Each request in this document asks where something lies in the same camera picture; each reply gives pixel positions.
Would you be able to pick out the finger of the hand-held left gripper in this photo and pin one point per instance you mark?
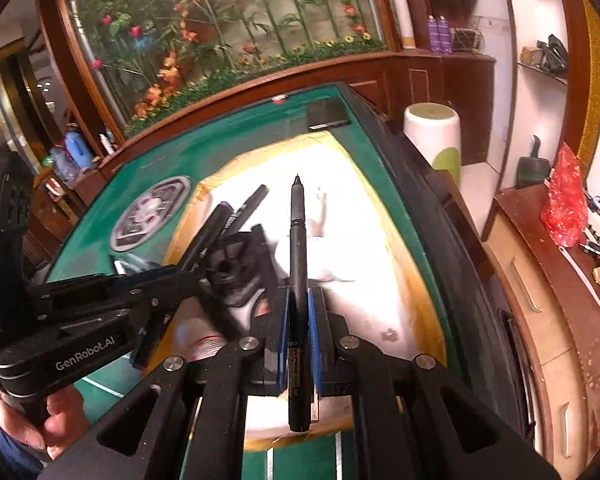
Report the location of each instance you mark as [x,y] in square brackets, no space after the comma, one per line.
[130,320]
[145,285]

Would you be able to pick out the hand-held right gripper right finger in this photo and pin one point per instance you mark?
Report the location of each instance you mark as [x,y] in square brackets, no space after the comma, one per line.
[314,340]

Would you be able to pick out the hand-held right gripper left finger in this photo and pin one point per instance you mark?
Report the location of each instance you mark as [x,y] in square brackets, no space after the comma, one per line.
[281,340]

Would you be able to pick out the black fine-tip pen rubber grip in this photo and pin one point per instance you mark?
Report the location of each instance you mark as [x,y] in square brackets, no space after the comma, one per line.
[297,270]

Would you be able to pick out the black marker purple end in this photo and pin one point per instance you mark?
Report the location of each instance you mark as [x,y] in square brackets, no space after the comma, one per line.
[210,232]

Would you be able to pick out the yellow pencil bag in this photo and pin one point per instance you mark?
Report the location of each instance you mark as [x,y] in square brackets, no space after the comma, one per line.
[360,240]

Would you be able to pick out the person's left forearm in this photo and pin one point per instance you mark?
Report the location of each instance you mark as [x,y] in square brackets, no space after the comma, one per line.
[0,447]

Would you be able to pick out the person's left hand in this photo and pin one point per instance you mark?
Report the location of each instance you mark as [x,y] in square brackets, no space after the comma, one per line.
[65,417]

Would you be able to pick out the silver pens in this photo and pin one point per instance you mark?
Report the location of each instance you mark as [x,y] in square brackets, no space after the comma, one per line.
[130,264]

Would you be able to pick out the grey round table console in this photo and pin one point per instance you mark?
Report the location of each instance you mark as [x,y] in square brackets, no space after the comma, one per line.
[145,215]

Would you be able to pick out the white glue stick tube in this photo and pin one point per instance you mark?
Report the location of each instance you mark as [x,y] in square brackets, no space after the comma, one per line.
[200,342]

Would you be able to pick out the black round plastic part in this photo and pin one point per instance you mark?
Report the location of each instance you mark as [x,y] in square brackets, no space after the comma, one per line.
[230,270]

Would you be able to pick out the small white bottle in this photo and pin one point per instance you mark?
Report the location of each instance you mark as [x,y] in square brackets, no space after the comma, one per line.
[109,144]

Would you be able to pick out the black table corner tray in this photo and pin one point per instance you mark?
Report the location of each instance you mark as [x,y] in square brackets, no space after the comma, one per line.
[327,112]

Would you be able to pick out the small red white cap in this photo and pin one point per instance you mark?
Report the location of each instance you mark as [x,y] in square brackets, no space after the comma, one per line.
[278,100]

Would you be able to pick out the wooden cabinet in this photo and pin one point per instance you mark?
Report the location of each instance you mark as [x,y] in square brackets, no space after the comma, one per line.
[545,320]

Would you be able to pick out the white green round stool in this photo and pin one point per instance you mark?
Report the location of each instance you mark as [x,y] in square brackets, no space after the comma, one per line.
[430,135]

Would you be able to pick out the artificial flower display window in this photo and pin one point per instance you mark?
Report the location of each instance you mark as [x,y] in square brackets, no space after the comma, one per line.
[230,25]

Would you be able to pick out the dark green dustpan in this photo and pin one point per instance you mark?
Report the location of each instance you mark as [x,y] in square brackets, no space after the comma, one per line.
[532,170]

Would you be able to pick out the red plastic bag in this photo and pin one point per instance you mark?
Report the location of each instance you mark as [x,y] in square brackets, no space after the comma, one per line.
[565,200]

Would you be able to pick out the tan small box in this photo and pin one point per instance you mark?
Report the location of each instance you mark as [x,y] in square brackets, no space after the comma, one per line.
[530,56]

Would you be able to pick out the black tool on shelf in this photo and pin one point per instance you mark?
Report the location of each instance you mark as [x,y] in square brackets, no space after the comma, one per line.
[555,55]

